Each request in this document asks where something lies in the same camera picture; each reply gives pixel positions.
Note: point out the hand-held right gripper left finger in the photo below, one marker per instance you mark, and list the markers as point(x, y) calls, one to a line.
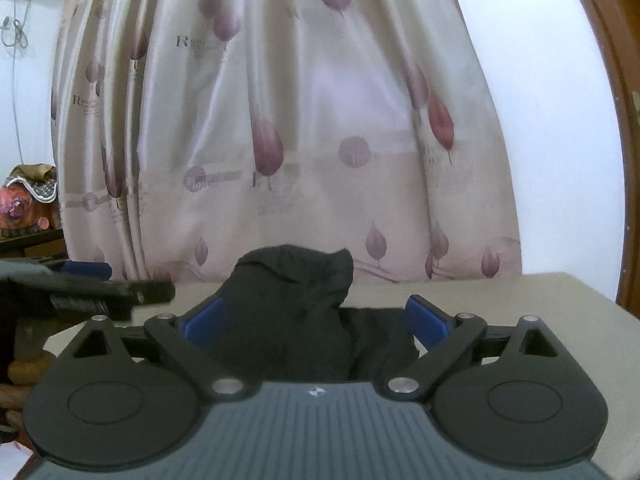
point(202, 322)

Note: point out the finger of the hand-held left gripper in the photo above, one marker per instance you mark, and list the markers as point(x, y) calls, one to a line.
point(85, 270)
point(115, 295)

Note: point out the dark wooden cabinet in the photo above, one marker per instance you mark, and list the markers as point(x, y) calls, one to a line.
point(30, 247)

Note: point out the brown wooden frame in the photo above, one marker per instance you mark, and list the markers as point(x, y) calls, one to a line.
point(620, 110)

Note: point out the orange floral decoration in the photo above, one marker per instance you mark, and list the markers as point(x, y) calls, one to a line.
point(20, 210)

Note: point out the beige mattress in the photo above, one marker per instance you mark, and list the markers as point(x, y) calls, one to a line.
point(550, 305)

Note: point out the person's left hand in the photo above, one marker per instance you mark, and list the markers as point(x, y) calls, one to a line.
point(25, 372)

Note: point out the black garment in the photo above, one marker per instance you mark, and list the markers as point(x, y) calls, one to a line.
point(290, 310)

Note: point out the cream curtain with purple print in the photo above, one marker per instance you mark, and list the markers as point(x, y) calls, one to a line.
point(310, 110)

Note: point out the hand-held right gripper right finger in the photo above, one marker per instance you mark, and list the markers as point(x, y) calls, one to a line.
point(427, 321)

